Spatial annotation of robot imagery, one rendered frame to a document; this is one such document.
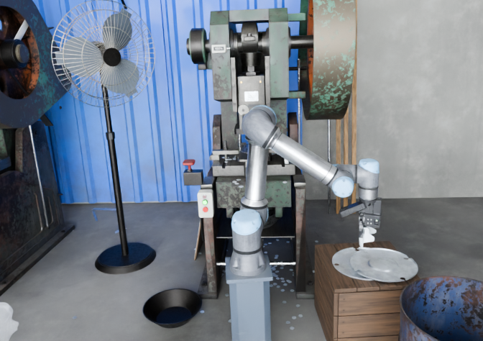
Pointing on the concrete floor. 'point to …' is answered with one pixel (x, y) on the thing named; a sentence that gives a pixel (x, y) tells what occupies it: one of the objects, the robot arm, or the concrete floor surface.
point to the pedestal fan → (117, 69)
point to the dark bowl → (172, 307)
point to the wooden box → (356, 299)
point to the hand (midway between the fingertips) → (361, 242)
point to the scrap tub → (442, 309)
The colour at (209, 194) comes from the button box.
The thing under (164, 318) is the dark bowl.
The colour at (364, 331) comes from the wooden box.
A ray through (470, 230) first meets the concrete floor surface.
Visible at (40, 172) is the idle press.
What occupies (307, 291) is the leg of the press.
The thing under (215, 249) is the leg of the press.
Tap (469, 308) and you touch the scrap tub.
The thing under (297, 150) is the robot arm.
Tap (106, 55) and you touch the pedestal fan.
